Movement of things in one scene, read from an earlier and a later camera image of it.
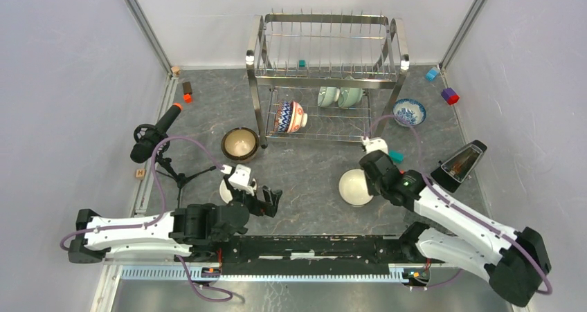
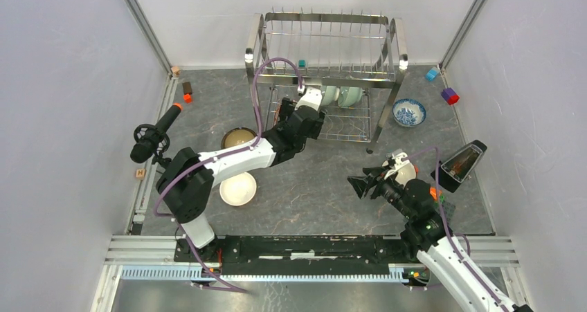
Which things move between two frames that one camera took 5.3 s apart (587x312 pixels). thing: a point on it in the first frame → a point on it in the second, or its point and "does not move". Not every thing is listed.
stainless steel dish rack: [324, 74] does not move
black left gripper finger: [271, 199] → [286, 108]
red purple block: [450, 96] does not move
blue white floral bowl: [411, 111] does not move
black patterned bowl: [239, 144] does not move
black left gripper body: [257, 206] → [316, 129]
